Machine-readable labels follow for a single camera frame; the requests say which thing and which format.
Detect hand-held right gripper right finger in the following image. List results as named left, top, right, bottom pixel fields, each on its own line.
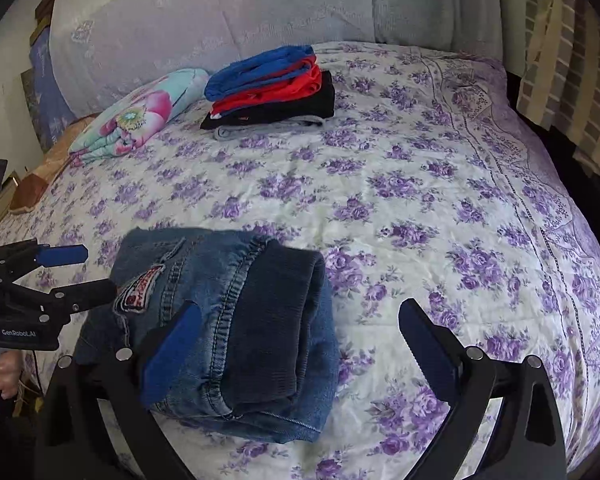
left=397, top=298, right=568, bottom=480

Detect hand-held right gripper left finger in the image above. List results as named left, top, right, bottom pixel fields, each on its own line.
left=35, top=300, right=203, bottom=480

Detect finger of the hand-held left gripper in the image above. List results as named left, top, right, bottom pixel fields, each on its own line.
left=2, top=280, right=118, bottom=326
left=0, top=242, right=90, bottom=286

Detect blue denim pants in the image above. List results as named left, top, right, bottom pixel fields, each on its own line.
left=74, top=227, right=341, bottom=445

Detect person's left hand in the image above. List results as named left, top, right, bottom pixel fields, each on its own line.
left=0, top=350, right=27, bottom=401

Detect brown pillow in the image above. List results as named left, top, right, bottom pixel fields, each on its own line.
left=9, top=115, right=98, bottom=213

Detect folded teal pink floral blanket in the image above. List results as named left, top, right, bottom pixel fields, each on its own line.
left=69, top=68, right=210, bottom=166

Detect purple floral bed sheet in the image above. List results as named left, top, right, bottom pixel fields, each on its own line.
left=0, top=42, right=600, bottom=480

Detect folded grey garment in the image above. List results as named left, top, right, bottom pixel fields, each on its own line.
left=214, top=115, right=326, bottom=141

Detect folded blue garment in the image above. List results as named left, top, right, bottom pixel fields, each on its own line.
left=204, top=45, right=315, bottom=102

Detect folded black garment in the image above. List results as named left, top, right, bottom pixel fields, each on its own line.
left=201, top=71, right=336, bottom=131

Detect folded red garment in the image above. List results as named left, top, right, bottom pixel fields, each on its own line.
left=211, top=57, right=321, bottom=116

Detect grey white covered headboard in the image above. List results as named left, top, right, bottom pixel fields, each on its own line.
left=50, top=0, right=503, bottom=116

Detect brick pattern curtain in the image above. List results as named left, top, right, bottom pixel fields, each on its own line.
left=517, top=0, right=600, bottom=181

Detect blue wall picture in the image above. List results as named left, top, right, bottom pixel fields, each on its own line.
left=21, top=25, right=76, bottom=153

